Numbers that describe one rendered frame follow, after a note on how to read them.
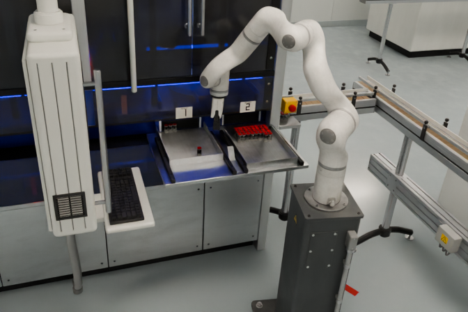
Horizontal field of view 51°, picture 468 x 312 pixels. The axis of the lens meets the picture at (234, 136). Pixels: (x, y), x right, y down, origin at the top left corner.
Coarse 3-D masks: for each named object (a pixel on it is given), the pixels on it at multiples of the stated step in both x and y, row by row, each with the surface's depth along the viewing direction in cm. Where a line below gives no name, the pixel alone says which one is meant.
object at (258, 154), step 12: (276, 132) 253; (240, 144) 246; (252, 144) 247; (264, 144) 248; (276, 144) 248; (240, 156) 232; (252, 156) 237; (264, 156) 237; (276, 156) 238; (288, 156) 239; (252, 168) 226
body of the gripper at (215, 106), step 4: (212, 96) 219; (224, 96) 220; (212, 100) 218; (216, 100) 218; (220, 100) 218; (212, 104) 219; (216, 104) 218; (220, 104) 218; (212, 108) 219; (216, 108) 219; (220, 108) 219; (212, 112) 220; (220, 112) 220; (212, 116) 221; (220, 116) 221
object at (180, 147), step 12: (156, 132) 251; (180, 132) 254; (192, 132) 255; (204, 132) 255; (168, 144) 242; (180, 144) 243; (192, 144) 244; (204, 144) 244; (216, 144) 240; (168, 156) 226; (180, 156) 233; (192, 156) 234; (204, 156) 228; (216, 156) 230
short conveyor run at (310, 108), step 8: (344, 88) 298; (360, 88) 297; (296, 96) 285; (304, 96) 287; (312, 96) 292; (352, 96) 286; (360, 96) 297; (368, 96) 301; (304, 104) 282; (312, 104) 282; (320, 104) 282; (352, 104) 288; (360, 104) 292; (368, 104) 294; (296, 112) 279; (304, 112) 281; (312, 112) 283; (320, 112) 285; (360, 112) 294; (368, 112) 297
